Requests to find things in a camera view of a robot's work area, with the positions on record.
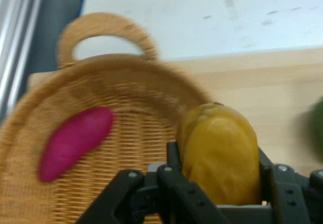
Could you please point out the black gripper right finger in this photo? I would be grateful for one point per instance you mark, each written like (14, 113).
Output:
(287, 196)

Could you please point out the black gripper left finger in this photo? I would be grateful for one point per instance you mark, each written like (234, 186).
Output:
(174, 193)

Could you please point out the yellow bell pepper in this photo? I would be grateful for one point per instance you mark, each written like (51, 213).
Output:
(219, 153)

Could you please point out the green bell pepper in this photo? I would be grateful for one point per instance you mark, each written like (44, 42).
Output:
(318, 130)

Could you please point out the magenta sweet potato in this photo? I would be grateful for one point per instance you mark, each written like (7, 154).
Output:
(75, 143)

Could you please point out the dark grey panel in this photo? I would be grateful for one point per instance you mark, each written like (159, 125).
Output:
(55, 12)

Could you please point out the aluminium frame post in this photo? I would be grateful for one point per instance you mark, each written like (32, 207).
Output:
(15, 45)

